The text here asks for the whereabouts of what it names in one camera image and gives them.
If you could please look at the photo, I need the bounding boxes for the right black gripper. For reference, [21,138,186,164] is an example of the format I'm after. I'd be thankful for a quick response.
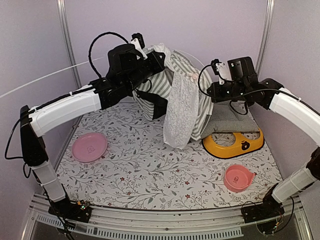
[208,80,249,102]

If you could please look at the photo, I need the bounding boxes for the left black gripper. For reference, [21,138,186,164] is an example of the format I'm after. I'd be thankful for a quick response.
[125,50,167,93]

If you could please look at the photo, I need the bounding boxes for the striped pet tent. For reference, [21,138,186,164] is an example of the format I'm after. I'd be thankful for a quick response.
[133,43,214,149]

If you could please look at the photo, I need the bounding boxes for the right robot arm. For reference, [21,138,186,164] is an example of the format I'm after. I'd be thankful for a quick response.
[206,56,320,218]

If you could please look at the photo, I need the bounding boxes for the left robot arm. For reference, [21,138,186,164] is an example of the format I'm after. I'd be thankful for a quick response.
[20,43,165,217]

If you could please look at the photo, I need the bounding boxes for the green checkered cushion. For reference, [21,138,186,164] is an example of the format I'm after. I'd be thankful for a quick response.
[200,103,259,139]

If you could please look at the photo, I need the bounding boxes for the yellow double bowl holder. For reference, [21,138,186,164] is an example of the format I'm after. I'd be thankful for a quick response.
[201,129,265,159]

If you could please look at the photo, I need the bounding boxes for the pink bowl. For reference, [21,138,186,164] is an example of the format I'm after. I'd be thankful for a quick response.
[223,164,255,193]

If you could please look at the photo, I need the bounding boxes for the floral table mat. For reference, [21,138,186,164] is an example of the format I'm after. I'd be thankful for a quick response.
[57,102,282,210]

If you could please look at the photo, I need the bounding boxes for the pink plate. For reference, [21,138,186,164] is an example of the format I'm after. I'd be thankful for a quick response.
[71,132,108,163]

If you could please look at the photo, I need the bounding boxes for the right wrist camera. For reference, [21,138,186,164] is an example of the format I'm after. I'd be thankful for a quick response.
[210,59,231,85]

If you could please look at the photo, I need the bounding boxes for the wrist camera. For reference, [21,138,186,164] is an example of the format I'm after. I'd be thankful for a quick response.
[210,59,231,85]
[130,32,148,60]

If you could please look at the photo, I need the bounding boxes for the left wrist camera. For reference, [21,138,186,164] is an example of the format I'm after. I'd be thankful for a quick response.
[130,32,148,60]

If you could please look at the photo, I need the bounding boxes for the left camera cable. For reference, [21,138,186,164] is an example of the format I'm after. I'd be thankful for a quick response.
[88,31,131,80]

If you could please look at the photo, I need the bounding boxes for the right aluminium frame post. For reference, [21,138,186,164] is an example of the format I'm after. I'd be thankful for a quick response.
[255,0,275,77]

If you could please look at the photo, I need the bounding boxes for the aluminium frame post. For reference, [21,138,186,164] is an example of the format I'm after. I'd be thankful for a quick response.
[56,0,81,88]
[255,0,275,77]

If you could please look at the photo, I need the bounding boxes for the left aluminium frame post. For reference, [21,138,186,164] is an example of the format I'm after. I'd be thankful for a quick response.
[56,0,81,88]

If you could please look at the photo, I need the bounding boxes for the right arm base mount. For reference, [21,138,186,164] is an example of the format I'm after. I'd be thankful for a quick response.
[240,201,285,223]

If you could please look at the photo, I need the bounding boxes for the front aluminium rail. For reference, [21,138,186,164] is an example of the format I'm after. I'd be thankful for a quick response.
[21,194,314,240]

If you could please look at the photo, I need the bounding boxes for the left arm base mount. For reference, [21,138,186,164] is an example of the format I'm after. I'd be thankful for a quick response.
[48,198,93,223]

